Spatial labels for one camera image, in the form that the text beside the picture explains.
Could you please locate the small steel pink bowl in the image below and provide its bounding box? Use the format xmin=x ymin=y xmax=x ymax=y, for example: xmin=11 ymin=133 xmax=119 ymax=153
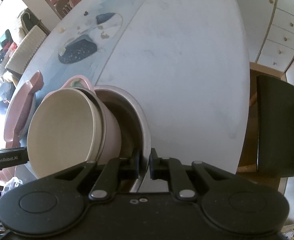
xmin=59 ymin=74 xmax=123 ymax=165

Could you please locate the large stainless steel bowl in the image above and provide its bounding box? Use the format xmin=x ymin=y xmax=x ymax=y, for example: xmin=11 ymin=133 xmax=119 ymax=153
xmin=94 ymin=85 xmax=151 ymax=192

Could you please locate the pink bear-shaped plate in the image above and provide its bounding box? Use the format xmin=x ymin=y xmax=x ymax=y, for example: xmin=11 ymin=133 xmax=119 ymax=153
xmin=4 ymin=71 xmax=44 ymax=148

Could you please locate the cream white bowl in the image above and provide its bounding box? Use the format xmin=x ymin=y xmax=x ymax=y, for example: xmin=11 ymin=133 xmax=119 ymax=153
xmin=27 ymin=88 xmax=103 ymax=178

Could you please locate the wooden slatted chair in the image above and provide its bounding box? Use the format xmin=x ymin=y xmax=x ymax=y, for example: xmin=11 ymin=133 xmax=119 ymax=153
xmin=237 ymin=62 xmax=294 ymax=178

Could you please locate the blue patterned table runner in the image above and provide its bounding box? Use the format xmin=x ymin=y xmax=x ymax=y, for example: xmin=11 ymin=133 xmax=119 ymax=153
xmin=37 ymin=0 xmax=145 ymax=94

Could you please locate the yellow cartoon box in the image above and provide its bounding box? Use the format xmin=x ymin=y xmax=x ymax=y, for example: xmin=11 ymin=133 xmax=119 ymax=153
xmin=281 ymin=224 xmax=294 ymax=240

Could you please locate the white drawer cabinet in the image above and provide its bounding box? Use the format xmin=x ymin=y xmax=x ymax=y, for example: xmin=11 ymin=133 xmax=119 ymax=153
xmin=237 ymin=0 xmax=294 ymax=77

